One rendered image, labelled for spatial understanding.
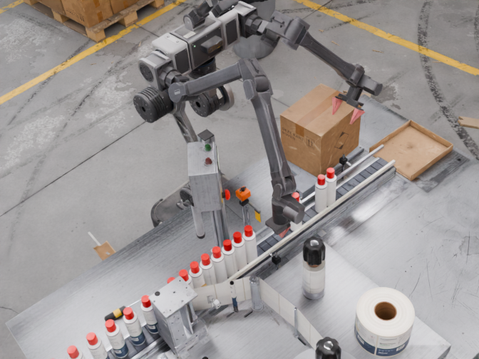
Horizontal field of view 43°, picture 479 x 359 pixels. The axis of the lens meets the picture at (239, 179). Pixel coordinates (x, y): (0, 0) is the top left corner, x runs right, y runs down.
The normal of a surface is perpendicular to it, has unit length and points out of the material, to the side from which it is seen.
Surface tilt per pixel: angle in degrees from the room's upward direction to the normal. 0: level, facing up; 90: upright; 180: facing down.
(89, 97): 0
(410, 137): 0
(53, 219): 0
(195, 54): 90
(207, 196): 90
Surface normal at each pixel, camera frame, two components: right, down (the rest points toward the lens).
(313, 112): -0.08, -0.70
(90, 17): 0.68, 0.52
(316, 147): -0.69, 0.55
